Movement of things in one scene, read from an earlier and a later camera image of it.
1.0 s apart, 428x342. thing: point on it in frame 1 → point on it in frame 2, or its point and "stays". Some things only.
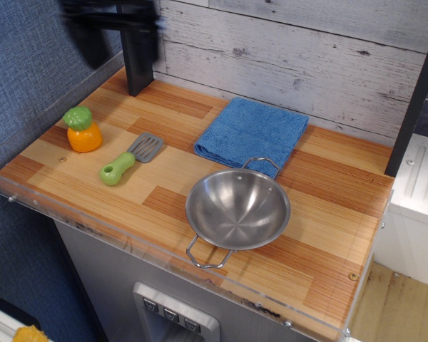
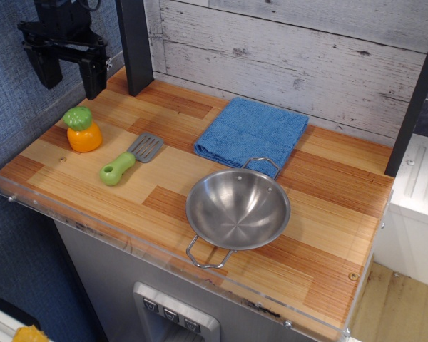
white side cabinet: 409,238 stays
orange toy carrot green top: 83,135 stays
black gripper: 139,20 → 63,28
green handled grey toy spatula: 144,148 stays
